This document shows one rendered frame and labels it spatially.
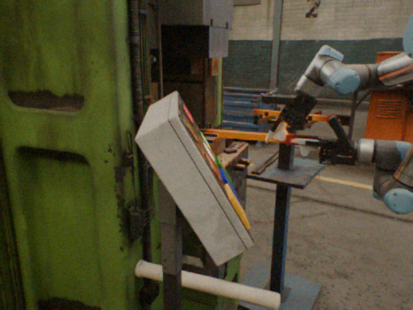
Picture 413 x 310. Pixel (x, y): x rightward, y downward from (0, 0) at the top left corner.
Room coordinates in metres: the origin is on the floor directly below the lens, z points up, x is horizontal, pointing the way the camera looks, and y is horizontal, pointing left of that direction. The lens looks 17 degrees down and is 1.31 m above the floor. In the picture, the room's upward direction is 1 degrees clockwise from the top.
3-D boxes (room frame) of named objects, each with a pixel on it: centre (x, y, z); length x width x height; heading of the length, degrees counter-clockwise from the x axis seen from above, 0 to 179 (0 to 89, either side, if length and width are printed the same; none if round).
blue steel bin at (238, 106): (5.44, -0.32, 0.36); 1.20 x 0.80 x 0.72; 65
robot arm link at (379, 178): (1.11, -0.57, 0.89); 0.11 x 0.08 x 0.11; 168
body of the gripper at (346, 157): (1.18, -0.43, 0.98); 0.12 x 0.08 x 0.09; 70
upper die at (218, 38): (1.37, 0.17, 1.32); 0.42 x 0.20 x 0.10; 70
